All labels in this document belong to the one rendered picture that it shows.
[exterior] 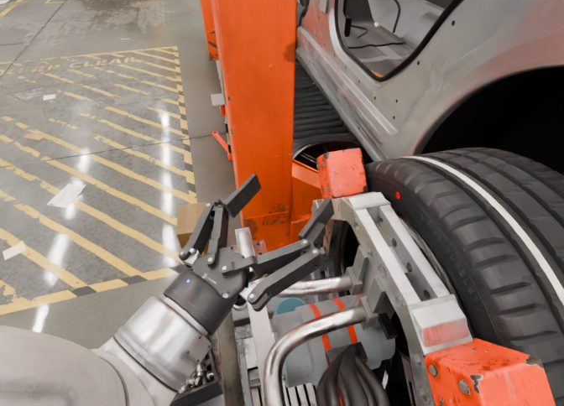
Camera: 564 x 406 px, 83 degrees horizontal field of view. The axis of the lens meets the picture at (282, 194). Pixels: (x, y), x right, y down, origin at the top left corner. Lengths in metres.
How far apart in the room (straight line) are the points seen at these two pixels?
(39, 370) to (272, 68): 0.66
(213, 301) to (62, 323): 1.60
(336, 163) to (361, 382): 0.36
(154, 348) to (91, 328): 1.50
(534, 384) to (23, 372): 0.40
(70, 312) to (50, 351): 1.71
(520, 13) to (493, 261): 0.47
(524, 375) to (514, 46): 0.56
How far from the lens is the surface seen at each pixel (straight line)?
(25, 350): 0.22
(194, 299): 0.37
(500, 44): 0.79
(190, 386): 1.00
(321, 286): 0.55
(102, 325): 1.83
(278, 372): 0.50
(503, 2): 0.84
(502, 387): 0.40
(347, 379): 0.47
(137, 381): 0.35
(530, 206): 0.54
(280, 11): 0.72
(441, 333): 0.45
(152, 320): 0.37
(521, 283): 0.47
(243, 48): 0.73
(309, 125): 2.35
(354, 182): 0.63
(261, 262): 0.38
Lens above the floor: 1.49
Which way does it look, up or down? 44 degrees down
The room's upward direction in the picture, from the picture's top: straight up
